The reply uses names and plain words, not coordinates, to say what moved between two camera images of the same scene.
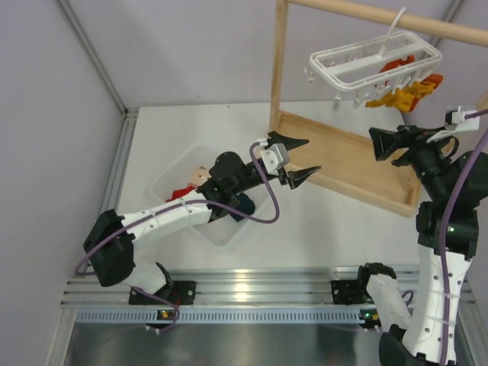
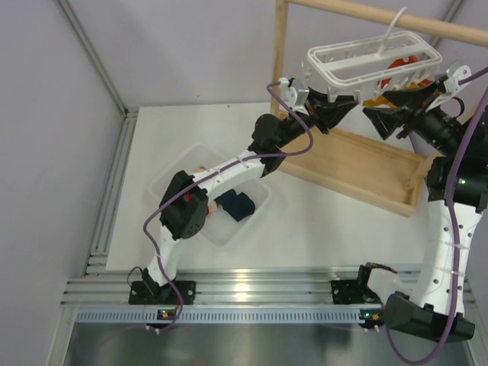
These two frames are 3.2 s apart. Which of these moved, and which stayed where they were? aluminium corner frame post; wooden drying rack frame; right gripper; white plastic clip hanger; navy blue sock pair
Moved: right gripper
Stayed: white plastic clip hanger; wooden drying rack frame; aluminium corner frame post; navy blue sock pair
